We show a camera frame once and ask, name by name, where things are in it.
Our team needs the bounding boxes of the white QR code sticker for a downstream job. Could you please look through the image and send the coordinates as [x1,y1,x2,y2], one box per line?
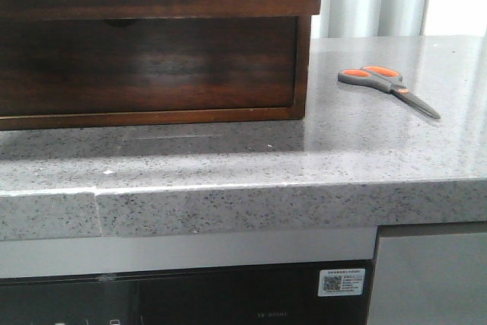
[317,268,366,297]

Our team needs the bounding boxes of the black built-in appliance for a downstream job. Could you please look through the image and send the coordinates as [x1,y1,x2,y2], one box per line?
[1,260,373,324]

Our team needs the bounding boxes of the grey cabinet door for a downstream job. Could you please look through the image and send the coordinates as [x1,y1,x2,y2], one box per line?
[368,233,486,324]

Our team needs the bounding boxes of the dark wooden drawer cabinet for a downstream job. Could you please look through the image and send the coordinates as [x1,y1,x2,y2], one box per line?
[0,12,313,130]

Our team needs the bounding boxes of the grey orange scissors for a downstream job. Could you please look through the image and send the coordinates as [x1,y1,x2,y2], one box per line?
[338,65,441,119]

